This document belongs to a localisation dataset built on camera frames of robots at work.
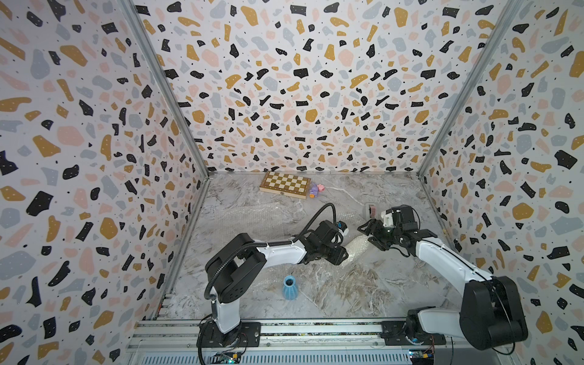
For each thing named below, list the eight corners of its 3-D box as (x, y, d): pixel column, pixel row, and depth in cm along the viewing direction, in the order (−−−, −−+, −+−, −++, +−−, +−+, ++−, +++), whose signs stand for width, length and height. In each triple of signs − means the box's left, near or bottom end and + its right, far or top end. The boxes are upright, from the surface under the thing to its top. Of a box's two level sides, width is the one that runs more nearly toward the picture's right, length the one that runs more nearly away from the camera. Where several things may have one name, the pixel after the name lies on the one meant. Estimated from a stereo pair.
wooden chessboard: (260, 191, 116) (259, 187, 114) (268, 174, 124) (267, 170, 122) (306, 200, 113) (306, 195, 111) (312, 182, 121) (312, 178, 119)
